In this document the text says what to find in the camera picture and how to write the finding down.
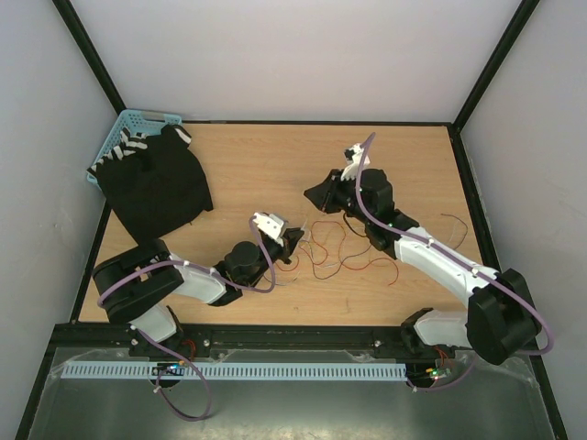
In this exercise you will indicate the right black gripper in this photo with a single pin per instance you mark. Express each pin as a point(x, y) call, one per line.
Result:
point(323, 195)

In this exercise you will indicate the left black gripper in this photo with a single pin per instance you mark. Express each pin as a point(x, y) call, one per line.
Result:
point(292, 236)

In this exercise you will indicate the white zip tie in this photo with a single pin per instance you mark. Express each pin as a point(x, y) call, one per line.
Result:
point(306, 229)

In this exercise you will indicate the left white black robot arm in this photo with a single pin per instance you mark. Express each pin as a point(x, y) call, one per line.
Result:
point(133, 284)

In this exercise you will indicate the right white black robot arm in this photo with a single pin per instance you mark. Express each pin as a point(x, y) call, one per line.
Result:
point(497, 321)

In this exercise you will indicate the black striped cloth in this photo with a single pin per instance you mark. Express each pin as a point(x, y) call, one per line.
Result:
point(155, 185)

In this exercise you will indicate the light blue plastic basket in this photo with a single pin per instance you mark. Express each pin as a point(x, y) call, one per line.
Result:
point(134, 124)

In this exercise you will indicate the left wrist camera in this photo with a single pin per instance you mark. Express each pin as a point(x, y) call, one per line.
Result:
point(271, 225)

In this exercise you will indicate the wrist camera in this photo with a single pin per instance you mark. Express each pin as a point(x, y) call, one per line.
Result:
point(271, 225)
point(353, 156)

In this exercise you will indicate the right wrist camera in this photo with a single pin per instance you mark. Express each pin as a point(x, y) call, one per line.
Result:
point(353, 156)

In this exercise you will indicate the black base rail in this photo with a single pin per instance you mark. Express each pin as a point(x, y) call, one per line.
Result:
point(202, 340)

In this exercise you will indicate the light blue slotted cable duct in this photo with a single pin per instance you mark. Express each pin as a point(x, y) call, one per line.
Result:
point(126, 370)

